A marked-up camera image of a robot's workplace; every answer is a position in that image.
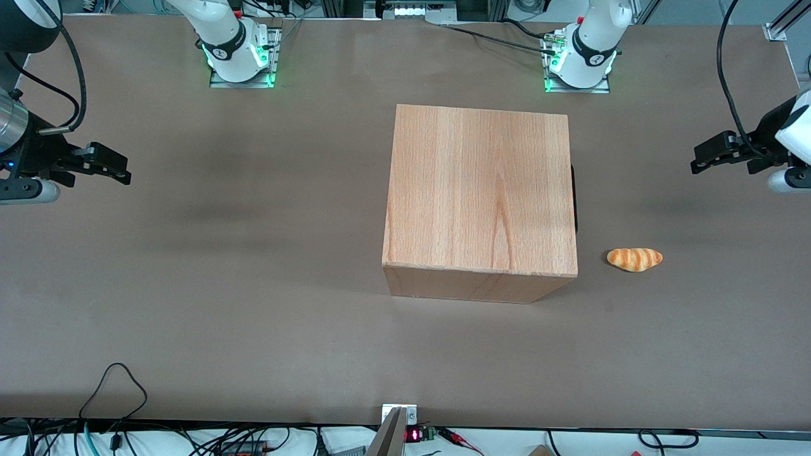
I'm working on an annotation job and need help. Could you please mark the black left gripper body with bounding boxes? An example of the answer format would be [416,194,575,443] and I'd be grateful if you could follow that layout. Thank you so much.
[727,95,796,175]

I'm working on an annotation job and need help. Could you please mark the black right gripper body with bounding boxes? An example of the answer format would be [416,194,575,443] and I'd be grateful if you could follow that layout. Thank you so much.
[0,129,78,188]

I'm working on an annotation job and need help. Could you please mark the light wooden drawer cabinet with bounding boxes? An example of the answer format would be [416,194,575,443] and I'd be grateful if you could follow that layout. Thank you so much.
[382,104,579,305]

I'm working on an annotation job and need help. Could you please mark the striped croissant bread toy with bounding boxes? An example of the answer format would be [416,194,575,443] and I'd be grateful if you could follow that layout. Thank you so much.
[606,247,664,273]

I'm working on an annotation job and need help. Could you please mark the orange and black device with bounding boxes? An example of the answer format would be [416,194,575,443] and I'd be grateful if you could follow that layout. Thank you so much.
[219,439,274,456]

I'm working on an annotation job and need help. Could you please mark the black equipment with white lights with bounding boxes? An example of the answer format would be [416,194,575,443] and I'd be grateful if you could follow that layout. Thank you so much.
[364,0,457,20]

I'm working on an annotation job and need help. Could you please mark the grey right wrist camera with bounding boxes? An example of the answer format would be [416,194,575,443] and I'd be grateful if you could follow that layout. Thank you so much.
[0,179,61,205]

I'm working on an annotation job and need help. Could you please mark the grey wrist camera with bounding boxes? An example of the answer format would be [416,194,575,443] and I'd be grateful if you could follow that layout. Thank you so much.
[767,166,811,194]
[0,179,61,205]

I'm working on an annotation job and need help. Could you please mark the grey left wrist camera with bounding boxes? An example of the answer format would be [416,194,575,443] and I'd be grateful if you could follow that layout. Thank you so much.
[767,166,811,194]

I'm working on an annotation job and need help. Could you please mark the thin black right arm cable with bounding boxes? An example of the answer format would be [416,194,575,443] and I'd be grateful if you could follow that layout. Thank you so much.
[5,52,80,127]

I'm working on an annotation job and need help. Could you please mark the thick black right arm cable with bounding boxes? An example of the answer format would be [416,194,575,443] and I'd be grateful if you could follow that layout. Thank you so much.
[35,0,87,135]

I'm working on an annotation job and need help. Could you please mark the aluminium frame corner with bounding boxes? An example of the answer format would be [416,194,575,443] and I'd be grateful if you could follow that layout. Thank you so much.
[763,0,811,42]

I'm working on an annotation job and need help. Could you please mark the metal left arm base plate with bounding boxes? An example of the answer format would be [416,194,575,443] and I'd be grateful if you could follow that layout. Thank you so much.
[544,35,611,94]

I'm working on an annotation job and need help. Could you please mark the thin black looped cable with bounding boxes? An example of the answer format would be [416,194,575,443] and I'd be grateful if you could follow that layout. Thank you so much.
[79,362,148,438]

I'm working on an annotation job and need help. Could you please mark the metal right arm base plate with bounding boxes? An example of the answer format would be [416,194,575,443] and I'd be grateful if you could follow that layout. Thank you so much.
[209,27,283,89]

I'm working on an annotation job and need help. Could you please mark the short black base cable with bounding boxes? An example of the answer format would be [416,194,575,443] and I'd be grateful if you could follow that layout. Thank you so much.
[504,18,561,42]

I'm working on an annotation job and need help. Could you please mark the long black base cable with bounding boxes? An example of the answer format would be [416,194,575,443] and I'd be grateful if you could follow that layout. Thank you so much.
[440,24,558,56]

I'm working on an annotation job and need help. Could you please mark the black cable loop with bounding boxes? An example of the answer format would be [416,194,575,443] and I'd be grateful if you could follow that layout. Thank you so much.
[637,429,699,450]

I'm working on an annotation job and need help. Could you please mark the red and black clip wires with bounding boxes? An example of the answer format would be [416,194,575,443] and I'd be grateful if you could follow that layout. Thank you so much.
[437,427,485,456]

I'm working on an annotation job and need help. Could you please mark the grey camera mount bar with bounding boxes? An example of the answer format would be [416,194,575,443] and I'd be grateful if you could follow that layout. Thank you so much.
[366,407,408,456]

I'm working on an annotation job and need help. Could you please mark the small metal bracket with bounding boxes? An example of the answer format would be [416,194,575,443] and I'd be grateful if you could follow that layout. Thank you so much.
[381,403,419,426]

